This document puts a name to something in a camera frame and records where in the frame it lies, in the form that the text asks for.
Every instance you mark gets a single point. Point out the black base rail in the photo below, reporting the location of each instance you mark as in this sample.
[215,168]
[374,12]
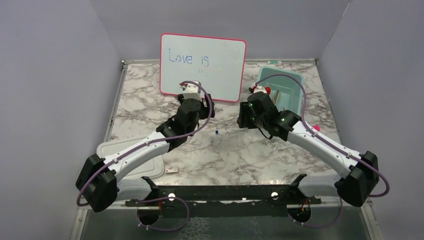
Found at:
[208,201]

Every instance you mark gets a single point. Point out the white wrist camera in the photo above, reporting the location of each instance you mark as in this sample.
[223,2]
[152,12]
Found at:
[257,89]
[191,91]

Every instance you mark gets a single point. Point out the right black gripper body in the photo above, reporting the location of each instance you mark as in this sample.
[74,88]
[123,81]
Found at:
[248,119]

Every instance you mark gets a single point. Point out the pink framed whiteboard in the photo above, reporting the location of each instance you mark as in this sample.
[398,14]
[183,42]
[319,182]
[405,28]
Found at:
[216,62]

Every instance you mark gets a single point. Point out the white plastic container lid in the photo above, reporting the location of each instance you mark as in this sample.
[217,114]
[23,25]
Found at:
[154,168]

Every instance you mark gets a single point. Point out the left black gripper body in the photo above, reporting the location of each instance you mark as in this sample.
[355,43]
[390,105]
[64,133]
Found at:
[204,110]

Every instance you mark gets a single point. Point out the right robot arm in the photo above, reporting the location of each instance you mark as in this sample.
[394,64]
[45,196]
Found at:
[356,173]

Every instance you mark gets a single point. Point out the teal plastic bin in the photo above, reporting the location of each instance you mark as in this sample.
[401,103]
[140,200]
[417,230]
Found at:
[287,82]

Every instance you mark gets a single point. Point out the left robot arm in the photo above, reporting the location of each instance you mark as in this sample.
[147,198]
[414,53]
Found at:
[102,181]

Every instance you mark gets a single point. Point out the small white label card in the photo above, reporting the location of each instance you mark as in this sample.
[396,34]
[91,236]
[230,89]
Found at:
[171,169]

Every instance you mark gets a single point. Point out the clear plastic test tube rack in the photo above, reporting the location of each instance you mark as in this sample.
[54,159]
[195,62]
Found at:
[216,145]

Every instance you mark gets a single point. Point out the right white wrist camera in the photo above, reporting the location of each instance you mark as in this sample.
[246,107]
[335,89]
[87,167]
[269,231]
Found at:
[257,89]

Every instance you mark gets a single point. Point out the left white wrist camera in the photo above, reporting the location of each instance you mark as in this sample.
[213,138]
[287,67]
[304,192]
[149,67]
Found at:
[191,91]

